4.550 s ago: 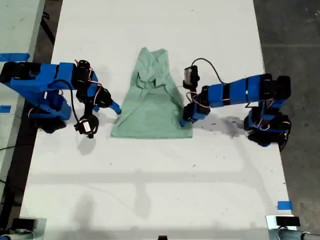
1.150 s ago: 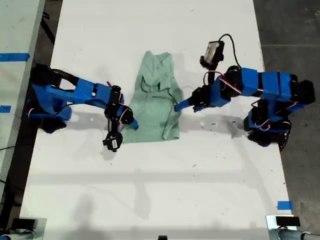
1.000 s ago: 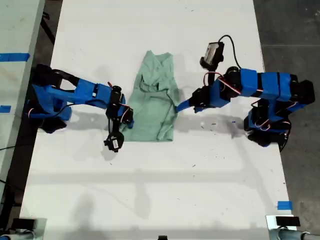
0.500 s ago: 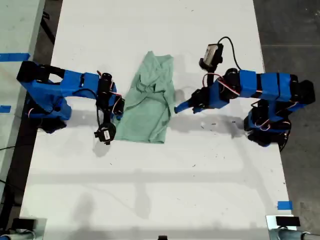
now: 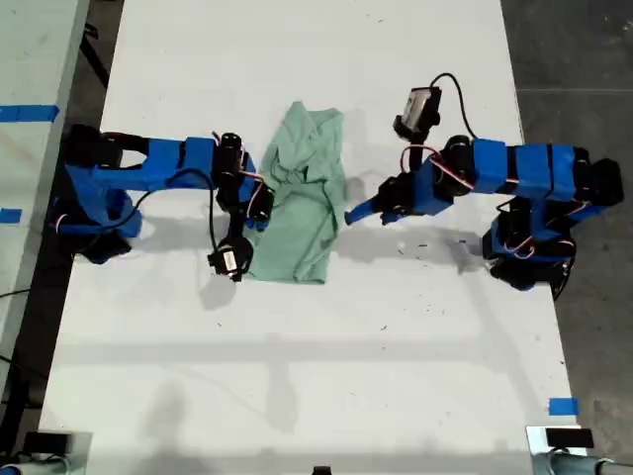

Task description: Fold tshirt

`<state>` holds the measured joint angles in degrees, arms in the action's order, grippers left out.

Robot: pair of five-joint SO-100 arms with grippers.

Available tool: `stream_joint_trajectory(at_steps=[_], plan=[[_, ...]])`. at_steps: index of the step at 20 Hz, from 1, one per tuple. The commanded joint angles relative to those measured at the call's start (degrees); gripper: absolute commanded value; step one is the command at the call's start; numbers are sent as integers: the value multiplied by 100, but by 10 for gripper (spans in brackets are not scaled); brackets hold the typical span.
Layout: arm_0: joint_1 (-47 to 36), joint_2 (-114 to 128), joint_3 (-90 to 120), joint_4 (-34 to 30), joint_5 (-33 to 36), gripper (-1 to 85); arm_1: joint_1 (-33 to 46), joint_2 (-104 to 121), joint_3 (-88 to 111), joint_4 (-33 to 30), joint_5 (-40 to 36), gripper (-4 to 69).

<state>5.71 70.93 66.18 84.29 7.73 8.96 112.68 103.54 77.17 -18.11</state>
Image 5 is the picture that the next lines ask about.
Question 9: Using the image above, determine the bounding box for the pale green T-shirt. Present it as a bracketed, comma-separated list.
[245, 101, 347, 286]

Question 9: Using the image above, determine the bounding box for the grey metal tube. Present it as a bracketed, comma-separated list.
[0, 457, 70, 475]
[551, 450, 633, 475]

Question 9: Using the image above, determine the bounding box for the gripper camera stalk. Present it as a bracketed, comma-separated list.
[409, 133, 431, 172]
[227, 207, 248, 243]

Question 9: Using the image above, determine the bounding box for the black metal stand leg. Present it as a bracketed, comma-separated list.
[81, 4, 111, 90]

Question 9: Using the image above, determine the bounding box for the camera black cable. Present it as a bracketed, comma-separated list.
[428, 72, 479, 141]
[129, 167, 222, 253]

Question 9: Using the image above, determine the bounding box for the small black box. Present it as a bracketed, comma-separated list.
[545, 427, 593, 447]
[23, 431, 69, 454]

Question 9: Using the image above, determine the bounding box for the long blue tape strip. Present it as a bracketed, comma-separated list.
[0, 104, 60, 123]

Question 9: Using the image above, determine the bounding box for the white mounting plate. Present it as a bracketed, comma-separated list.
[63, 430, 94, 467]
[525, 425, 588, 475]

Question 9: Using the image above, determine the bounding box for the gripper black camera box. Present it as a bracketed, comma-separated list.
[206, 237, 256, 283]
[394, 86, 443, 139]

